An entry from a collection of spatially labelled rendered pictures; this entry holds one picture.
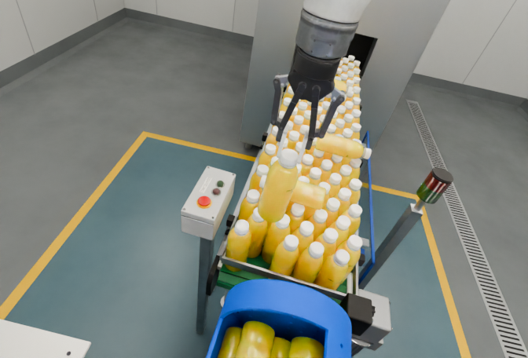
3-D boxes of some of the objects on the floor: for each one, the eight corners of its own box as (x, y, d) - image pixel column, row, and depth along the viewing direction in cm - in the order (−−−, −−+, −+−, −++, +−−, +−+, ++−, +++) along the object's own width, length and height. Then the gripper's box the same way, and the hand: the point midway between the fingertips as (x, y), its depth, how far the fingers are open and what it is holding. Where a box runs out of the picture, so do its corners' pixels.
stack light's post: (318, 335, 172) (412, 211, 100) (319, 328, 175) (410, 202, 103) (325, 337, 172) (423, 214, 100) (325, 330, 175) (422, 206, 103)
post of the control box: (196, 332, 163) (200, 214, 98) (199, 324, 166) (205, 205, 101) (203, 334, 163) (212, 217, 98) (205, 326, 166) (217, 209, 101)
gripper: (267, 44, 49) (247, 156, 64) (370, 71, 48) (324, 179, 63) (276, 31, 55) (256, 136, 70) (368, 54, 53) (328, 157, 69)
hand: (292, 144), depth 64 cm, fingers closed on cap, 4 cm apart
